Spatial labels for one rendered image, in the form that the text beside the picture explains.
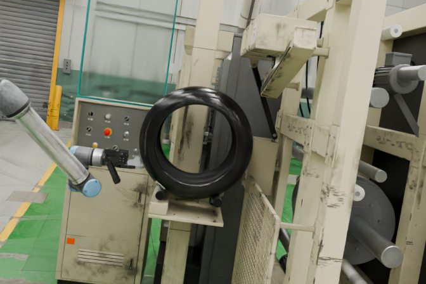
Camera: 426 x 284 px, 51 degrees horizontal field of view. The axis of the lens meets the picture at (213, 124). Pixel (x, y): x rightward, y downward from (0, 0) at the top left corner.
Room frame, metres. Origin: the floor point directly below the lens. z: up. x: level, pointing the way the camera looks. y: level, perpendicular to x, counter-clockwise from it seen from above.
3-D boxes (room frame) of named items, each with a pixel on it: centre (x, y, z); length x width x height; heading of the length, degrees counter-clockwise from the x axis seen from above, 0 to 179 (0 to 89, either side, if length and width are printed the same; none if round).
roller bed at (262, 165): (2.53, -0.29, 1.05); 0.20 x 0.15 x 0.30; 3
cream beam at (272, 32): (2.18, -0.23, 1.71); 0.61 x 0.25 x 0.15; 3
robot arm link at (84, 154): (2.19, 0.62, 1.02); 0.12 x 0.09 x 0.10; 93
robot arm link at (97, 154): (2.20, 0.54, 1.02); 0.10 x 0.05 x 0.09; 3
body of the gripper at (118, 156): (2.20, 0.46, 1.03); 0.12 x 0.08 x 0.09; 93
